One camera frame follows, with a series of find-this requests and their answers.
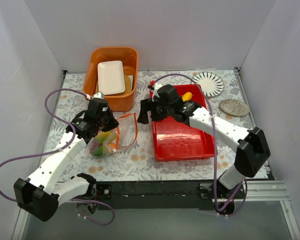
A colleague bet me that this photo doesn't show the red plastic tray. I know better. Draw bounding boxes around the red plastic tray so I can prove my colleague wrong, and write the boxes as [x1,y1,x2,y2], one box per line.
[149,83,219,162]

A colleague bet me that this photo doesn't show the orange green mango toy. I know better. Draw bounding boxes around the orange green mango toy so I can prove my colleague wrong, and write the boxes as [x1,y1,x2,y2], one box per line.
[90,145,109,158]

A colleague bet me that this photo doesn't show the yellow elongated mango toy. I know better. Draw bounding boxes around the yellow elongated mango toy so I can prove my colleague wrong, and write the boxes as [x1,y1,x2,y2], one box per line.
[181,92,193,102]

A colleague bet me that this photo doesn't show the white striped round plate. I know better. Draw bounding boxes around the white striped round plate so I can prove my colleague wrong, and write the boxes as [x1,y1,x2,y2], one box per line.
[192,71,225,98]

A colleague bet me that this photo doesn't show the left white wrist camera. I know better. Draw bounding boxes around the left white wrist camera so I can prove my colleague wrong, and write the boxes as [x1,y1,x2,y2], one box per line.
[91,92,105,100]

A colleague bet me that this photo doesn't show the green yellow papaya toy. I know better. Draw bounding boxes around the green yellow papaya toy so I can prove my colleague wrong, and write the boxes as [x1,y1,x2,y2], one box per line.
[93,130,117,144]

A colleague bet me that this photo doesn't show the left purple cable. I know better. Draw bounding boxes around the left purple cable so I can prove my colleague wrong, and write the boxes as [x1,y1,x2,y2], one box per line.
[0,88,115,227]

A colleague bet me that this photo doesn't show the clear zip top bag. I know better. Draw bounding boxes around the clear zip top bag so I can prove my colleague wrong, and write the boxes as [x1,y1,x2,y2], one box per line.
[86,112,138,159]

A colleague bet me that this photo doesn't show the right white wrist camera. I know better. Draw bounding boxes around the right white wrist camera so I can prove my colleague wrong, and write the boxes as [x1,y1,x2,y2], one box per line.
[148,83,163,102]

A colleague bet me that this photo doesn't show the yellow tray in bin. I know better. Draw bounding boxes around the yellow tray in bin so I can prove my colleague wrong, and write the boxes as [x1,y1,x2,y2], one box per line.
[95,74,132,96]

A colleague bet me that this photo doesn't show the purple grape bunch toy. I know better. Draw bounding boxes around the purple grape bunch toy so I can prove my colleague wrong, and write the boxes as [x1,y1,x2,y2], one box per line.
[89,141,98,155]

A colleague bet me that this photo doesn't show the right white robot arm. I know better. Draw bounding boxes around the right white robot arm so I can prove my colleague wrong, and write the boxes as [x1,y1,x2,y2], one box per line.
[137,83,271,199]

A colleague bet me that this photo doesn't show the aluminium frame rail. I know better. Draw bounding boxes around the aluminium frame rail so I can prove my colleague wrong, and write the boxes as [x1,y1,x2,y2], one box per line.
[21,180,291,203]

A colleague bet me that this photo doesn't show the speckled round coaster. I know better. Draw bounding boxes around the speckled round coaster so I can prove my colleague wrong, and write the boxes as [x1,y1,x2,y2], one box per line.
[219,99,250,117]

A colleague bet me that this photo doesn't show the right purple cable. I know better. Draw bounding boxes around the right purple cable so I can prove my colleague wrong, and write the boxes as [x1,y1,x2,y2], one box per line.
[149,73,248,217]

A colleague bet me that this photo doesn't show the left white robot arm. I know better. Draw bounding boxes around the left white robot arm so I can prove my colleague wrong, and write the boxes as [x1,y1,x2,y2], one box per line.
[13,93,119,222]

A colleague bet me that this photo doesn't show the white rectangular plate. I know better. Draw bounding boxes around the white rectangular plate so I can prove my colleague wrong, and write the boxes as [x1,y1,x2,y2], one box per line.
[97,60,124,83]

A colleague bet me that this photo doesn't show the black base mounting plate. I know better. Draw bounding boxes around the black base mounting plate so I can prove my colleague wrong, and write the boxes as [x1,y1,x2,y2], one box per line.
[67,178,246,211]

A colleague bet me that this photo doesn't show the purple cable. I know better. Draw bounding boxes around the purple cable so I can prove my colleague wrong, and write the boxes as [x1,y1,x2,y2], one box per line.
[0,88,115,227]
[149,73,248,217]

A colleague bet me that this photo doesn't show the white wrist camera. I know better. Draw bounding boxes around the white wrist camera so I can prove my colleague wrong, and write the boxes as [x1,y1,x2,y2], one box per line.
[91,92,105,100]
[148,83,163,102]

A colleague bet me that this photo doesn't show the floral table mat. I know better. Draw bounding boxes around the floral table mat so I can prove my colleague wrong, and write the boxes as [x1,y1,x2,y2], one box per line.
[44,69,255,182]

